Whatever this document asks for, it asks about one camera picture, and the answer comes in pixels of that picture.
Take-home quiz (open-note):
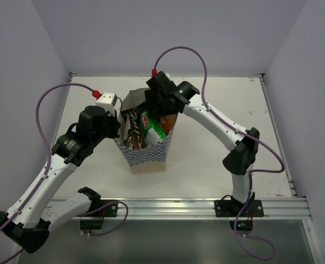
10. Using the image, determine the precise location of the orange chips bag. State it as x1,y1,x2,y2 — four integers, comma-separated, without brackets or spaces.
160,114,177,135

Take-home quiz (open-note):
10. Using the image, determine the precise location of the green Chuba snack bag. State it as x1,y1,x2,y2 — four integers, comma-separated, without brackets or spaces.
139,108,166,146

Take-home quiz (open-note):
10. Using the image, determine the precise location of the blue checkered paper bag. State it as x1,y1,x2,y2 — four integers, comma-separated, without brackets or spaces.
115,88,175,174

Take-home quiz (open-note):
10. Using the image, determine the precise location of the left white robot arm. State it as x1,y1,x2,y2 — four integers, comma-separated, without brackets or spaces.
0,106,120,254

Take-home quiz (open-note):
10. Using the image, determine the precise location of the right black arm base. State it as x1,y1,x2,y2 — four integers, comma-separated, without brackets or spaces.
214,195,264,235

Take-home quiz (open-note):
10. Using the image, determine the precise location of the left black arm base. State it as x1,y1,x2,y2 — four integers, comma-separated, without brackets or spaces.
79,200,118,234

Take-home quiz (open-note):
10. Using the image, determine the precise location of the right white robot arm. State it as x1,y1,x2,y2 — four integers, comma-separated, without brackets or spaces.
144,69,260,216

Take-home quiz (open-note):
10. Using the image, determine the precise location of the brown chocolate snack bag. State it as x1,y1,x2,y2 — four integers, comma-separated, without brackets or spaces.
121,104,144,151

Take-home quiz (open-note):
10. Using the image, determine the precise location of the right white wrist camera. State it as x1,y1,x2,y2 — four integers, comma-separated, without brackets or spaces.
151,68,171,80

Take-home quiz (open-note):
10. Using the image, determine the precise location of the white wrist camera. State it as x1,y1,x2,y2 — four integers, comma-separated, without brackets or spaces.
151,68,171,80
91,90,118,114

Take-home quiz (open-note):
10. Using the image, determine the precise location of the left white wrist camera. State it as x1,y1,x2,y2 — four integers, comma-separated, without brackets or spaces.
91,90,118,114

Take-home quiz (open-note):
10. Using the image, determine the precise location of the aluminium front rail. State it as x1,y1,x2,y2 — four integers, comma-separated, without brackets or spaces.
97,198,311,221

